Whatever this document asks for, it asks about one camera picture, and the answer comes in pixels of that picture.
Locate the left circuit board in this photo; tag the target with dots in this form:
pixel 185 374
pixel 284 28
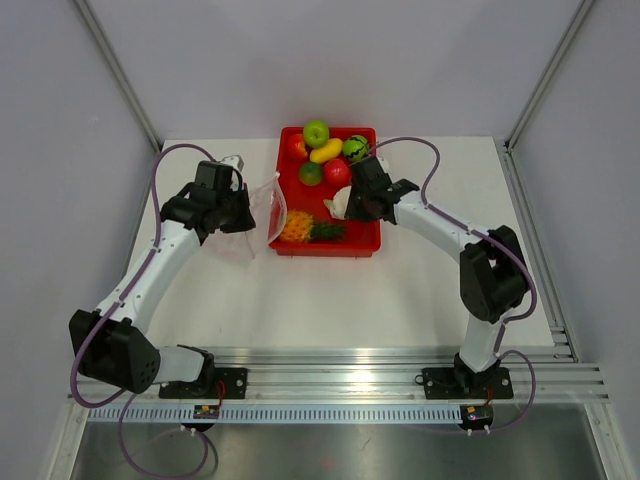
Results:
pixel 206 412

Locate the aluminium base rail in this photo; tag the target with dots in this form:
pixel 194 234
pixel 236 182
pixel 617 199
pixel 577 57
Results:
pixel 386 375

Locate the left aluminium frame post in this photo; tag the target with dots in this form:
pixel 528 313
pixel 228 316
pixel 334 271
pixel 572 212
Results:
pixel 102 43

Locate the right circuit board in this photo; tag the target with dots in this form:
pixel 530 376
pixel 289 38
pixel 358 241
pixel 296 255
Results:
pixel 476 417

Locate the right aluminium frame post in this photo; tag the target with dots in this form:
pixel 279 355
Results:
pixel 550 71

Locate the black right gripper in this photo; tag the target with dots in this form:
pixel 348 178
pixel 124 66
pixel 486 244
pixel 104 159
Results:
pixel 352 210

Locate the aluminium frame post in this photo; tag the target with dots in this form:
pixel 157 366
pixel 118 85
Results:
pixel 550 71
pixel 102 43

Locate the clear zip top bag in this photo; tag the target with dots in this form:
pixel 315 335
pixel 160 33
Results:
pixel 269 210

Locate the red toy tomato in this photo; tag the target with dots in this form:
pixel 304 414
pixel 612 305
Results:
pixel 296 148

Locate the toy watermelon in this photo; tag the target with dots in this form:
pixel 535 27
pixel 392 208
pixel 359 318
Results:
pixel 355 147

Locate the green toy lime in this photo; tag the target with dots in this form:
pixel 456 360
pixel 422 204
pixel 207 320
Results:
pixel 310 174

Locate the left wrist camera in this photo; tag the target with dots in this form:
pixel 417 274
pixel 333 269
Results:
pixel 234 161

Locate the right side aluminium rail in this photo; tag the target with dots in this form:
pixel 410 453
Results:
pixel 548 293

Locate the white slotted cable duct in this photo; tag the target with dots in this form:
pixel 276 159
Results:
pixel 238 413

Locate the toy cauliflower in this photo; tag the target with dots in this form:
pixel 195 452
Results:
pixel 338 204

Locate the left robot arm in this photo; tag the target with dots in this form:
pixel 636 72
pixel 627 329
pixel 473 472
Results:
pixel 110 342

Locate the toy pineapple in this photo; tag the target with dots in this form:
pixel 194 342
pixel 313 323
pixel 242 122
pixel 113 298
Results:
pixel 302 228

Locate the red plastic tray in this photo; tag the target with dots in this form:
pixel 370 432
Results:
pixel 360 239

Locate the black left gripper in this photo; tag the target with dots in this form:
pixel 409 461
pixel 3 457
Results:
pixel 246 221

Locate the red toy apple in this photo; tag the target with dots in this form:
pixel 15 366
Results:
pixel 337 173

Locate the circuit board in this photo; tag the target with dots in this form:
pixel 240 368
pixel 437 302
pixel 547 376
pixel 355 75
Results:
pixel 206 412
pixel 476 417

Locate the yellow toy mango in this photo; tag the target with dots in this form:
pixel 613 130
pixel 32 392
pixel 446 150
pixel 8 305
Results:
pixel 331 150

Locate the green toy apple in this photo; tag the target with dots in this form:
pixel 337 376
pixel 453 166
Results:
pixel 316 134

